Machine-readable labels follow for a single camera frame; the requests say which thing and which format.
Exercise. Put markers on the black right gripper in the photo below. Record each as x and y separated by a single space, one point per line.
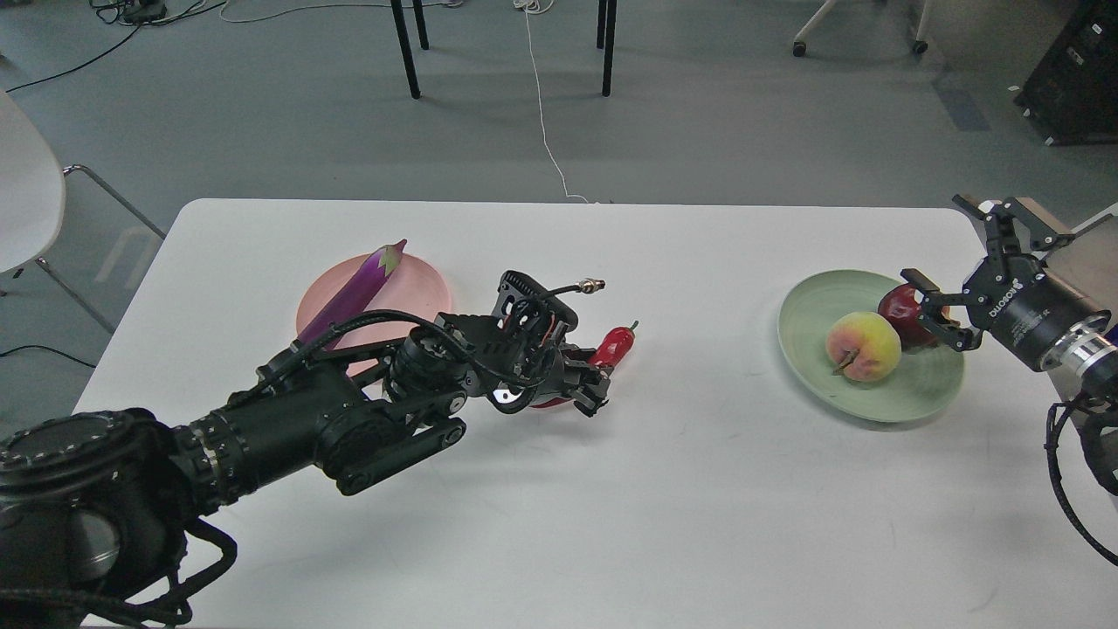
1029 311

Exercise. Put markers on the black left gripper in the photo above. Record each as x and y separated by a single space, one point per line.
587 380

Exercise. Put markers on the red chili pepper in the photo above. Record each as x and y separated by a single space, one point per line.
615 346

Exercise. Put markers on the red pomegranate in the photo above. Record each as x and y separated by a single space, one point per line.
901 308

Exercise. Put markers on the yellow pink peach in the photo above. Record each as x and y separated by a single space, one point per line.
863 347

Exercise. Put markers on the purple eggplant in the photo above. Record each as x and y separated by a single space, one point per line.
346 290

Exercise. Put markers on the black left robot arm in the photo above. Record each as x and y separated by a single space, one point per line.
105 512

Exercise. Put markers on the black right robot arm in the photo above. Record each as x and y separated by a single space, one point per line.
1092 409

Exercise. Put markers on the green plate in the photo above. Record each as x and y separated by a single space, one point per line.
924 383

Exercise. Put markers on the pink plate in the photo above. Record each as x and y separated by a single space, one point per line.
415 287

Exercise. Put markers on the black equipment cabinet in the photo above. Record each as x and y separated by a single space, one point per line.
1071 96

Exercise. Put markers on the white rolling chair base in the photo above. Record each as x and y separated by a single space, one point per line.
844 26

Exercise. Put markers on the black table legs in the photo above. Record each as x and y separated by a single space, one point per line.
606 24

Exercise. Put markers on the white chair left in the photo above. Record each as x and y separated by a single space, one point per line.
33 201

